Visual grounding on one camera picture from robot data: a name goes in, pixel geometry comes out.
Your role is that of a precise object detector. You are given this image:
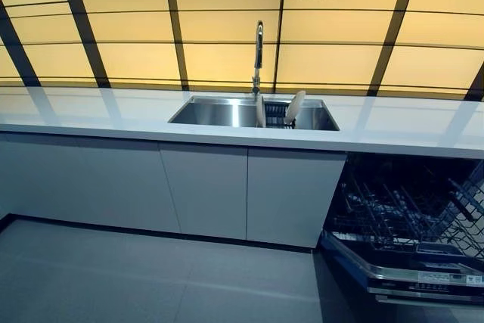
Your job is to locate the open dishwasher door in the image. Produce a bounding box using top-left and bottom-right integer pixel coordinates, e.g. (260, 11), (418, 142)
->
(321, 228), (484, 307)

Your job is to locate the dishwasher wire rack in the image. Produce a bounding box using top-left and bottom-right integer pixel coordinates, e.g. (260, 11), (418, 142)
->
(332, 158), (484, 263)

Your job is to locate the white cabinet door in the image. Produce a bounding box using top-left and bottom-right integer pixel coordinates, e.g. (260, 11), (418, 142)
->
(0, 130), (182, 234)
(245, 147), (348, 250)
(158, 141), (250, 241)

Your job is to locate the black dish drying rack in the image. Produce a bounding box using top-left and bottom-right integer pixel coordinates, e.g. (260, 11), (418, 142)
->
(262, 101), (298, 129)

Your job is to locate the stainless steel sink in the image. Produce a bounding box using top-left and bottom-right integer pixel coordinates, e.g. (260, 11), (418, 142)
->
(167, 95), (340, 132)

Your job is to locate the white countertop slab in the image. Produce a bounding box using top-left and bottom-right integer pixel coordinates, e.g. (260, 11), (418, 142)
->
(0, 85), (484, 160)

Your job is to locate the chrome kitchen faucet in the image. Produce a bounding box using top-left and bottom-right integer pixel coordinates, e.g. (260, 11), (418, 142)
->
(250, 20), (265, 95)

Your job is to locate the white round plate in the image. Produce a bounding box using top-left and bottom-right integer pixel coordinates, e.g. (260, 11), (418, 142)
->
(284, 90), (307, 124)
(255, 95), (265, 128)

